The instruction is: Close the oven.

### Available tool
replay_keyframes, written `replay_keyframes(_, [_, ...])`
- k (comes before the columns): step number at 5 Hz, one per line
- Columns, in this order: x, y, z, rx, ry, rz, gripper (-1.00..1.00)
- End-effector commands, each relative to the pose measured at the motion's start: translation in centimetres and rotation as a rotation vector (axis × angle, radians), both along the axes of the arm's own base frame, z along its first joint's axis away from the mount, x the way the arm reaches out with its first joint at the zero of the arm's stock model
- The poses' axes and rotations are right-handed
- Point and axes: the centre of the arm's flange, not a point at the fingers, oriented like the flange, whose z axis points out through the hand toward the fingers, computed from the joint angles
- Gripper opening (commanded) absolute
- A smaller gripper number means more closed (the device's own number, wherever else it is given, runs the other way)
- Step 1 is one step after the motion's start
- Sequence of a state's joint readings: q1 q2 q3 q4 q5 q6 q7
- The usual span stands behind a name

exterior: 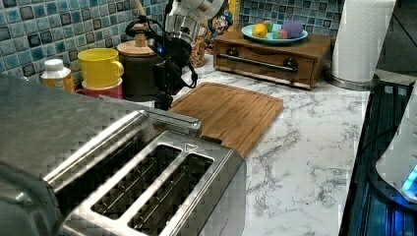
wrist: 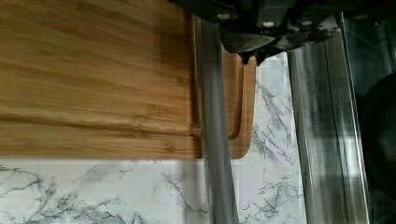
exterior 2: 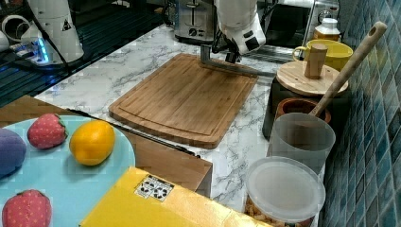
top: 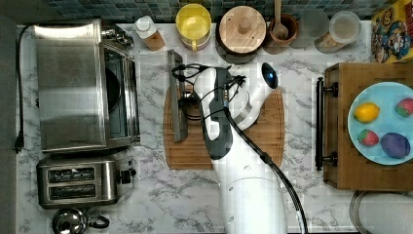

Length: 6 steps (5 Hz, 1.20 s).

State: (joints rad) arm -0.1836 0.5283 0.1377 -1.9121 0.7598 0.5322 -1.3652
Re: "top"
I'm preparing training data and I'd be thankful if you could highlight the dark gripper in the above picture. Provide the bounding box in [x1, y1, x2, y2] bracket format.
[178, 91, 201, 121]

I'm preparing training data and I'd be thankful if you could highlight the glass oven door with handle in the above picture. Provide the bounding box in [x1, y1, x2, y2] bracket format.
[135, 50, 188, 141]

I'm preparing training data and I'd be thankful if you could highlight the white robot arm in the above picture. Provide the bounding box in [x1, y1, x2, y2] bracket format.
[171, 62, 309, 234]

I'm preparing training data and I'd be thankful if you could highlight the stainless steel toaster oven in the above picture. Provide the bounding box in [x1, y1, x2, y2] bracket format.
[34, 19, 140, 154]

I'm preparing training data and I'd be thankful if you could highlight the yellow mug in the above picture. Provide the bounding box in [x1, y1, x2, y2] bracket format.
[175, 4, 211, 51]

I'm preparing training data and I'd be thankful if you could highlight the white lidded spice jar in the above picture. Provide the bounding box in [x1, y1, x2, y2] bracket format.
[133, 16, 166, 51]

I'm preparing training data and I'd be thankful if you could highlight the wooden cutting board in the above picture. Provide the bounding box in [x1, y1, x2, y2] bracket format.
[164, 90, 285, 170]

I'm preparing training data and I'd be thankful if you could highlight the round wooden lid container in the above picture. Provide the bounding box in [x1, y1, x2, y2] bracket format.
[215, 6, 267, 64]

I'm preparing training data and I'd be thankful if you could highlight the brown cup with wooden spoon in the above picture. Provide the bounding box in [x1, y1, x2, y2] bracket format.
[264, 0, 298, 55]

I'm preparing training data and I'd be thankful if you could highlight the clear glass jar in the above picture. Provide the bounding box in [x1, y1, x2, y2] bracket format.
[290, 9, 329, 49]

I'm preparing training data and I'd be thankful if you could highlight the stainless steel two-slot toaster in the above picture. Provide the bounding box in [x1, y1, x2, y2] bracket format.
[36, 155, 136, 210]

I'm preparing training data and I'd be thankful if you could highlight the shiny metal kettle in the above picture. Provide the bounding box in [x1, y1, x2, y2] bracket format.
[52, 209, 110, 234]

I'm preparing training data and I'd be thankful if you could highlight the white lidded clear canister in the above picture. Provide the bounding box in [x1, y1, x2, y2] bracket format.
[315, 11, 361, 54]

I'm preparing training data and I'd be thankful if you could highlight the yellow lemon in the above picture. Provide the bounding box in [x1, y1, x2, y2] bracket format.
[354, 102, 380, 124]

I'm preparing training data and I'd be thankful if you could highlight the red strawberry lower left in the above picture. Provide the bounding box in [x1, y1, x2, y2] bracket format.
[357, 129, 379, 147]

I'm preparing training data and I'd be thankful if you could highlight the red strawberry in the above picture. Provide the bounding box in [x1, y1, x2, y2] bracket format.
[395, 97, 413, 117]
[357, 129, 379, 147]

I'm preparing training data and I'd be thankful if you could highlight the metal sink rim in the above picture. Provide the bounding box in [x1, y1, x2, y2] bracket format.
[349, 191, 413, 234]

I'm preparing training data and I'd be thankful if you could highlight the light blue plate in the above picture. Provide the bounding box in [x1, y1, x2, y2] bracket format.
[347, 82, 413, 166]

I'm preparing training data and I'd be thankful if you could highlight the purple plum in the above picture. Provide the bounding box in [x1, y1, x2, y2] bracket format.
[381, 133, 410, 159]

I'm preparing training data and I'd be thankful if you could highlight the colourful cereal box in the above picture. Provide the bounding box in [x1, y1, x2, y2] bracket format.
[371, 0, 413, 63]

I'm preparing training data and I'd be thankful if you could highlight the red strawberry upper right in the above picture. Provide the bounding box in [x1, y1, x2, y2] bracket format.
[395, 97, 413, 117]

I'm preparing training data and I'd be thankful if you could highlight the black power cord with plug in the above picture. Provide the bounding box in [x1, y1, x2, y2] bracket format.
[13, 24, 37, 154]

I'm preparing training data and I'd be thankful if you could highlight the wooden tray with black handle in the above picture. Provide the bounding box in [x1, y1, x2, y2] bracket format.
[316, 62, 412, 191]

